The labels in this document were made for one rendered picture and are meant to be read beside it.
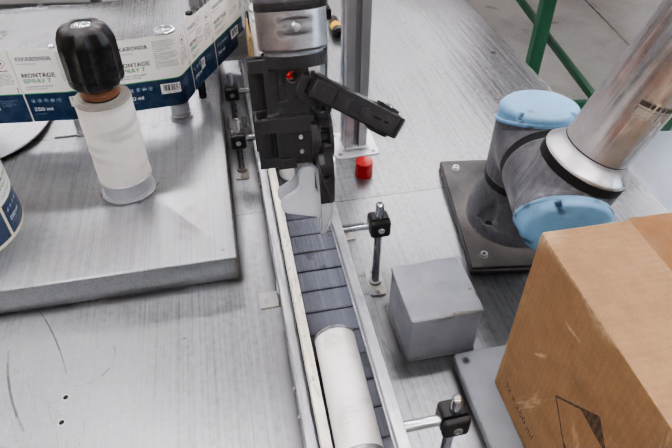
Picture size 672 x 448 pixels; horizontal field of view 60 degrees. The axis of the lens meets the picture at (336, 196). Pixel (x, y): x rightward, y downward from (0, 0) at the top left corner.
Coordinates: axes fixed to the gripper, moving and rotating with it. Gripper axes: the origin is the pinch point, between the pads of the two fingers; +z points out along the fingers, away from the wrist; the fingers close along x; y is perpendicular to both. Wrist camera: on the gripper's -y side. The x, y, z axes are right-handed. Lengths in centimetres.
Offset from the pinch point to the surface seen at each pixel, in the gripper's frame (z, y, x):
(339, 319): 16.7, -1.0, -4.2
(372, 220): 5.4, -7.7, -9.9
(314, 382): 16.9, 4.3, 7.3
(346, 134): 3.1, -11.8, -46.5
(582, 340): 5.0, -19.0, 23.0
